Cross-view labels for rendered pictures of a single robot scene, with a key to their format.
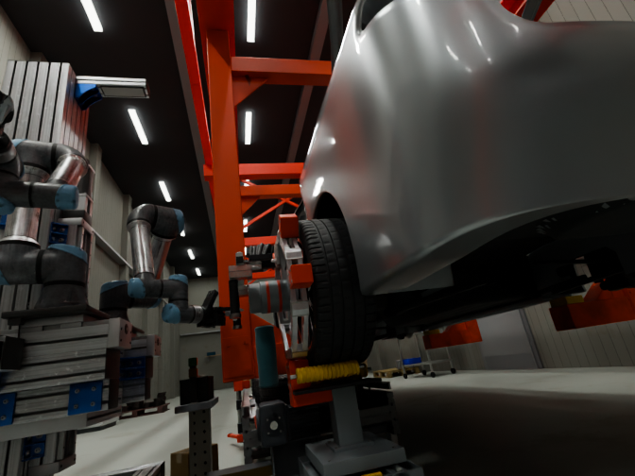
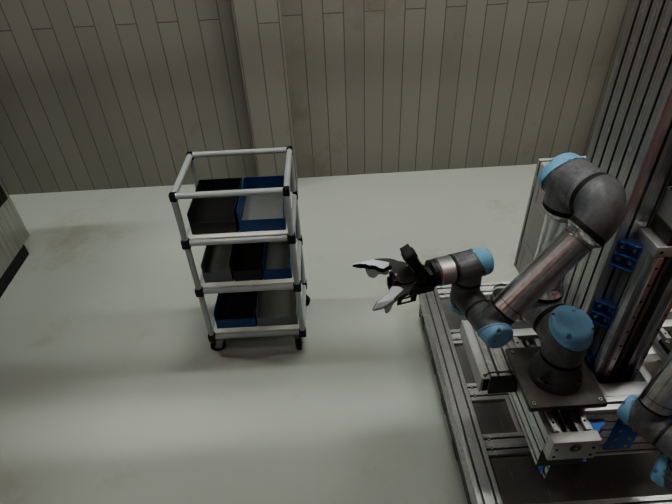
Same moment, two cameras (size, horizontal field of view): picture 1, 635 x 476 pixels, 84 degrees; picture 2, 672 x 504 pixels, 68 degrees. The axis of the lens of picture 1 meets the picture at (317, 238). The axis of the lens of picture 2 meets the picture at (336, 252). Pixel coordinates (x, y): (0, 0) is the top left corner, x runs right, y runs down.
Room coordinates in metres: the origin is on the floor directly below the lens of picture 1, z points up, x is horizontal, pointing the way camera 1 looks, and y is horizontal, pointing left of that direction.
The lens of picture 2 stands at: (0.73, -0.19, 2.05)
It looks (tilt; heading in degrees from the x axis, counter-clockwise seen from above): 38 degrees down; 104
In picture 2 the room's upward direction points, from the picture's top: 3 degrees counter-clockwise
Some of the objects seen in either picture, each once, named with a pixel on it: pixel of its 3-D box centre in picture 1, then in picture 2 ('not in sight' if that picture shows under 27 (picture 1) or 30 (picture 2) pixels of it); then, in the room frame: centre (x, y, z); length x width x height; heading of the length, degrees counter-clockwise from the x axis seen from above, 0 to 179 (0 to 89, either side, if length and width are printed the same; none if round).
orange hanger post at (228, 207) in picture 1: (226, 178); not in sight; (1.99, 0.53, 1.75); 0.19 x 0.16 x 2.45; 14
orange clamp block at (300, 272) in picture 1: (300, 276); not in sight; (1.25, 0.08, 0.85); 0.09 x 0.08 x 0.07; 14
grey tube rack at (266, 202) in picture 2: not in sight; (250, 257); (-0.15, 1.64, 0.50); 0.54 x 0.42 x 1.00; 14
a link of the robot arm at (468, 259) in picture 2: (4, 162); (469, 265); (0.84, 0.86, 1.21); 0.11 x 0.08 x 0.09; 29
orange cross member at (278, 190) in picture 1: (337, 198); not in sight; (4.19, -0.34, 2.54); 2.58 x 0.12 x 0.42; 104
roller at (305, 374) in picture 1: (327, 371); not in sight; (1.46, 0.04, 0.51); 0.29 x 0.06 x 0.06; 104
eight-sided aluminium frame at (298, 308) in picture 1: (288, 295); not in sight; (1.55, 0.16, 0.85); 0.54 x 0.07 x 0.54; 14
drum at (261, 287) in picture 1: (272, 296); not in sight; (1.54, 0.23, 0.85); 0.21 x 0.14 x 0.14; 104
